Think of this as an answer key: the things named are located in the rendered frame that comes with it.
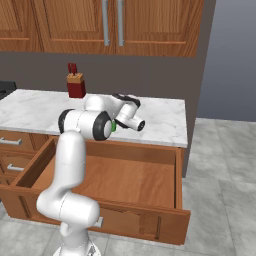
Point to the green cup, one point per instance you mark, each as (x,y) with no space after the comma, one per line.
(114,126)

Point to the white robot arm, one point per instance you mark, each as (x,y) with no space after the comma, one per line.
(70,166)

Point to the open wooden drawer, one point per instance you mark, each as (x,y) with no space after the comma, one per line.
(130,176)

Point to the wooden drawer front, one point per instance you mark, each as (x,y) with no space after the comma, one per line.
(26,137)
(6,158)

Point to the red knife block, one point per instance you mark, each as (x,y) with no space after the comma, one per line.
(76,88)

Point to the black hob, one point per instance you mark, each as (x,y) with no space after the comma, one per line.
(4,88)

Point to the wooden cupboard door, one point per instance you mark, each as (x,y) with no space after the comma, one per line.
(160,23)
(16,23)
(73,23)

